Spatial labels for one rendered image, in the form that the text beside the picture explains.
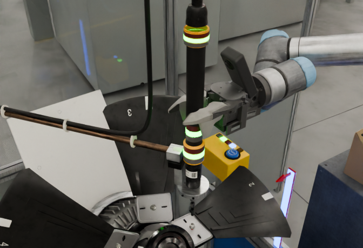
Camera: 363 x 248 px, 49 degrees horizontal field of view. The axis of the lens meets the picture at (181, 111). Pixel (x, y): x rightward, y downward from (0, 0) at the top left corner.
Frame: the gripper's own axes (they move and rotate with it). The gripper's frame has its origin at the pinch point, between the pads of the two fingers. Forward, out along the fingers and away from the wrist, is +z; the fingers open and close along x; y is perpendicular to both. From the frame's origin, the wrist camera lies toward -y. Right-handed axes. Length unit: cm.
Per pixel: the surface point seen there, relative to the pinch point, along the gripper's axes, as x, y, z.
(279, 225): -9.0, 38.7, -24.1
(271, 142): 70, 104, -116
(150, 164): 10.6, 19.9, 0.9
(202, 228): -1.4, 34.3, -5.2
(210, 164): 30, 51, -34
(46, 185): 10.0, 12.9, 24.4
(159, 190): 6.0, 24.1, 1.7
